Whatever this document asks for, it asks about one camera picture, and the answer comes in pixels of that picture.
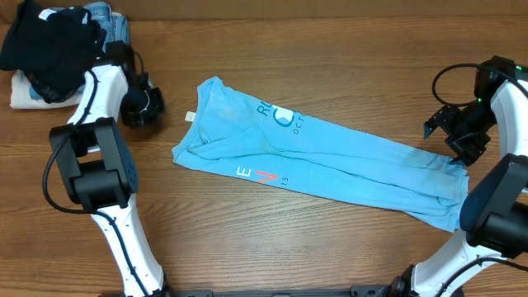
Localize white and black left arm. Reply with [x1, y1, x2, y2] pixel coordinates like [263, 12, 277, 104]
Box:
[48, 40, 173, 296]

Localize light blue printed t-shirt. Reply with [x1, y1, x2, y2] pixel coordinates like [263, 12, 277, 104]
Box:
[172, 77, 469, 232]

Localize black folded garment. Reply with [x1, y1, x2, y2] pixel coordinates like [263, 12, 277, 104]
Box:
[1, 0, 106, 103]

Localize white folded garment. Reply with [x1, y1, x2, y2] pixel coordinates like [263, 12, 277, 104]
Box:
[10, 70, 84, 110]

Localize blue denim jeans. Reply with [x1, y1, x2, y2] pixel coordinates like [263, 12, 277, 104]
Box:
[28, 1, 131, 101]

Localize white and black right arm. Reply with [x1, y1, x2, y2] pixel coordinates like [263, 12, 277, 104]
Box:
[374, 56, 527, 297]

